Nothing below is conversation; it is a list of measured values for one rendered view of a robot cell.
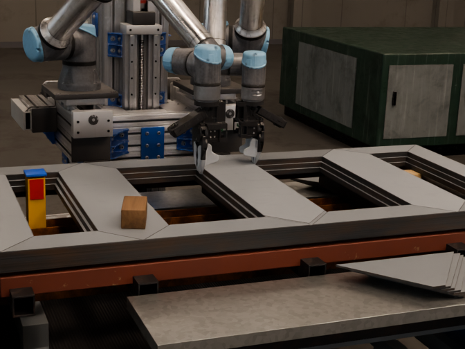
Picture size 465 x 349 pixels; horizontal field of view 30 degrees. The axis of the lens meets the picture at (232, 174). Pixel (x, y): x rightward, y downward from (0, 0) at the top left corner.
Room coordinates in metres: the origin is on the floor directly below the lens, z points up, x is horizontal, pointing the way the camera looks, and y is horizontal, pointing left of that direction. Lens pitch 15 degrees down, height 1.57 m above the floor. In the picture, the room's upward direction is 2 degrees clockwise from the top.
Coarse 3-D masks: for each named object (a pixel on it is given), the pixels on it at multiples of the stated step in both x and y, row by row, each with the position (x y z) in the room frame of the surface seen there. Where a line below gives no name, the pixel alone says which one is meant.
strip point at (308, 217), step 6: (324, 210) 2.25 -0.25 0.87; (270, 216) 2.17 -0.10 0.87; (276, 216) 2.18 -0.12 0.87; (282, 216) 2.18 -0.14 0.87; (288, 216) 2.18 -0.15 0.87; (294, 216) 2.18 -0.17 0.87; (300, 216) 2.18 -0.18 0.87; (306, 216) 2.19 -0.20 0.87; (312, 216) 2.19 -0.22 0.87; (306, 222) 2.13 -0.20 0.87
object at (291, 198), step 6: (246, 198) 2.33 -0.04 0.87; (252, 198) 2.33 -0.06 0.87; (258, 198) 2.33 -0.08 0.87; (264, 198) 2.34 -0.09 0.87; (270, 198) 2.34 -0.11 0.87; (276, 198) 2.34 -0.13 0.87; (282, 198) 2.34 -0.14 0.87; (288, 198) 2.34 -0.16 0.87; (294, 198) 2.35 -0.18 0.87; (300, 198) 2.35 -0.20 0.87; (306, 198) 2.35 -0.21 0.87; (252, 204) 2.27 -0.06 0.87; (258, 204) 2.27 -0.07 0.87; (264, 204) 2.28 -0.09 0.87; (270, 204) 2.28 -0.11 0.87
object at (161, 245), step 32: (288, 160) 2.81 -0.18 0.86; (320, 160) 2.85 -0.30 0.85; (384, 160) 2.93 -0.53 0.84; (416, 160) 2.92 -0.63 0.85; (64, 192) 2.39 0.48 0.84; (224, 192) 2.44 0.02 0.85; (384, 192) 2.47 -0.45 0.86; (320, 224) 2.13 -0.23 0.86; (352, 224) 2.16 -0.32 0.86; (384, 224) 2.20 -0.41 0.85; (416, 224) 2.23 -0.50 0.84; (448, 224) 2.27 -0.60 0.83; (0, 256) 1.83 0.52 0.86; (32, 256) 1.86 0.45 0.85; (64, 256) 1.89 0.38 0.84; (96, 256) 1.91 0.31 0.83; (128, 256) 1.94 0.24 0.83; (160, 256) 1.97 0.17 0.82
